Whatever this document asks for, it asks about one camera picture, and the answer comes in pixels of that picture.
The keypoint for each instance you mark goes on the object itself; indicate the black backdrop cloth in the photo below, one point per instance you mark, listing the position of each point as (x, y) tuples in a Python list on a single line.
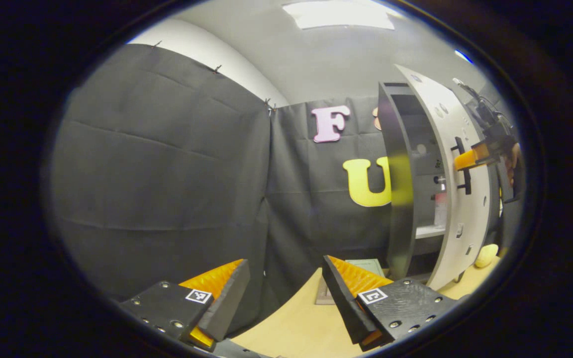
[(167, 174)]

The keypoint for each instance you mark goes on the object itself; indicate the green notebook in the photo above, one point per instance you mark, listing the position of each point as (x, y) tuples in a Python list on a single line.
[(363, 266)]

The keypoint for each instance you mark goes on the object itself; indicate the brown book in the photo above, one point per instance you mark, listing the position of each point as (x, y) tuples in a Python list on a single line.
[(324, 293)]

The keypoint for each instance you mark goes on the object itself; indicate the yellow bun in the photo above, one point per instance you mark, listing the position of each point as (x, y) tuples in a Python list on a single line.
[(485, 255)]

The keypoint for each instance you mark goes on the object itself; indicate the small ceiling light panel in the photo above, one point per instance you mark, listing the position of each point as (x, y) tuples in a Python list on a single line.
[(463, 55)]

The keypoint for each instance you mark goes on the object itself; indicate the white cabinet shelf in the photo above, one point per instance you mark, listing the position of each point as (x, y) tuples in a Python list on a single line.
[(430, 231)]

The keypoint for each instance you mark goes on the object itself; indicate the dark grey cabinet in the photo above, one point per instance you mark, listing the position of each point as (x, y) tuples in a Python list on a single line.
[(396, 149)]

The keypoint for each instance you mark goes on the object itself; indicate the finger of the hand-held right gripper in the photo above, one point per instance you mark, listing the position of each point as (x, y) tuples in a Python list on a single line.
[(465, 160)]

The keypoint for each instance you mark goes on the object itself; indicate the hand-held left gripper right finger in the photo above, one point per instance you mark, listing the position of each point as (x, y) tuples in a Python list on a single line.
[(343, 308)]

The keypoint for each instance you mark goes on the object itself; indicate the light grey cabinet door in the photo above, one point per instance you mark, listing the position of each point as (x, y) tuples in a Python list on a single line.
[(470, 219)]

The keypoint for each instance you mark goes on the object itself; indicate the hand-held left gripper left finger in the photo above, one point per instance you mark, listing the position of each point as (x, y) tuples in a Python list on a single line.
[(229, 303)]

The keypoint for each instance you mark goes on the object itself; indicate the large ceiling light panel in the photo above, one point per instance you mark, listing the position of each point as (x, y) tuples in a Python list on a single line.
[(341, 15)]

